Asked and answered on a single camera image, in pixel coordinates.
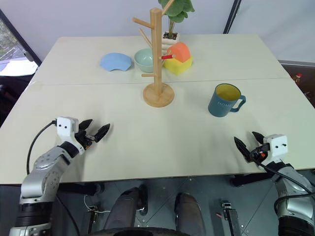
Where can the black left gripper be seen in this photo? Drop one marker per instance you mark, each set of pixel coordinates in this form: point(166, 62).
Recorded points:
point(83, 138)

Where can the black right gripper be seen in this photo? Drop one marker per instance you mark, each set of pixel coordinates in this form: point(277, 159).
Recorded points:
point(258, 153)

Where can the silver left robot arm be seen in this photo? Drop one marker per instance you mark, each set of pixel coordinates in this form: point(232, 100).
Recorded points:
point(46, 169)

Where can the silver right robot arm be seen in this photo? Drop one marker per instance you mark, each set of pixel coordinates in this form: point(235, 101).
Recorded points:
point(299, 209)

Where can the wooden mug tree stand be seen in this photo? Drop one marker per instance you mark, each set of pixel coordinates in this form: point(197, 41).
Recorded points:
point(157, 49)

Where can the blue mug with yellow inside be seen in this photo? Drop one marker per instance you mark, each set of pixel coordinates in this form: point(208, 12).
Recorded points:
point(220, 105)

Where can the blue plate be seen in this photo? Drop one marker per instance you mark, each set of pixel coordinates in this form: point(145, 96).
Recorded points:
point(115, 61)

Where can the red-capped bottle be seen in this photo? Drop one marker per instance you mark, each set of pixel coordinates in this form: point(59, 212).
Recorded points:
point(298, 78)

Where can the pale green bowl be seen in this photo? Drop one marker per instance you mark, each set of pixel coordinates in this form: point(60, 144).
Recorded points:
point(144, 60)

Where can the dark rounded robot leg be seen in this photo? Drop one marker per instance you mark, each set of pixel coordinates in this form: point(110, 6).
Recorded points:
point(124, 209)
point(189, 211)

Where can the red marker tape on peg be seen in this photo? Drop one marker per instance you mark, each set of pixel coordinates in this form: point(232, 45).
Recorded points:
point(166, 57)

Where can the yellow foam block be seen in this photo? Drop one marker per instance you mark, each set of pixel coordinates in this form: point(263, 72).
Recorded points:
point(177, 67)

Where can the orange half-round foam block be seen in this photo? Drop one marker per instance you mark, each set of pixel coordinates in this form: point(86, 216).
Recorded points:
point(181, 51)

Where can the black slanted pole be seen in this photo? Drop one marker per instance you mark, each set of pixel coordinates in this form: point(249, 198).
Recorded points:
point(231, 17)

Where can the green potted plant white pot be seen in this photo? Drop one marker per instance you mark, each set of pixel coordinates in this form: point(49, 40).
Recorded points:
point(176, 11)

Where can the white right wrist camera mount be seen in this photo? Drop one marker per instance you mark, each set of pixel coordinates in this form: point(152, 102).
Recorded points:
point(277, 145)

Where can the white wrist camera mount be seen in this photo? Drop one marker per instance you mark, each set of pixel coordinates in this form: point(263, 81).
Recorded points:
point(277, 145)
point(66, 127)

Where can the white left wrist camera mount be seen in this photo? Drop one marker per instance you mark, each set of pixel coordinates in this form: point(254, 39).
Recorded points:
point(66, 127)

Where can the black floor stand bracket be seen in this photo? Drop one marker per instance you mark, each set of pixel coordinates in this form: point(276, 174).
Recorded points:
point(93, 215)
point(232, 218)

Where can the black window frame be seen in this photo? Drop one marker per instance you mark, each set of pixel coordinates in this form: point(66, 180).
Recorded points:
point(23, 40)

